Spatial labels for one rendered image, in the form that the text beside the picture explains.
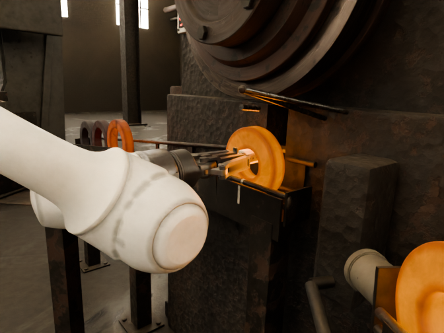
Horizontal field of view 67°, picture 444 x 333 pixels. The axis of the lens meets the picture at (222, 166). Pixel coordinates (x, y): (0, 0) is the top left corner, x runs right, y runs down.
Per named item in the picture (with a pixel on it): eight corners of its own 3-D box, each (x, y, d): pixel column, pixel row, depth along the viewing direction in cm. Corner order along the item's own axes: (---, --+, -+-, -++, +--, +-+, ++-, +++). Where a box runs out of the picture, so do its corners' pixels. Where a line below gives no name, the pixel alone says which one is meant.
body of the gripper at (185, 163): (158, 187, 63) (198, 178, 68) (182, 199, 56) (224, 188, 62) (155, 148, 61) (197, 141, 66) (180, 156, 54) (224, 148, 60)
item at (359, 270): (382, 289, 47) (386, 248, 46) (426, 328, 38) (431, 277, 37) (341, 289, 47) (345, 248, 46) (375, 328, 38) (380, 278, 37)
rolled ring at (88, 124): (89, 118, 147) (97, 118, 149) (77, 121, 161) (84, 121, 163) (94, 160, 149) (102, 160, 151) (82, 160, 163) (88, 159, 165)
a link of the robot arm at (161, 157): (152, 213, 53) (185, 204, 56) (149, 157, 50) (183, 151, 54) (129, 197, 60) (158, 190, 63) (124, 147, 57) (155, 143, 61)
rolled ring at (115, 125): (102, 131, 136) (110, 131, 138) (113, 174, 132) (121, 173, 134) (117, 110, 121) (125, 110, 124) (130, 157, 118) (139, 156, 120)
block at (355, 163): (342, 271, 65) (358, 150, 60) (383, 291, 59) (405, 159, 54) (308, 291, 59) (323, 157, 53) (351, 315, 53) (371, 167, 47)
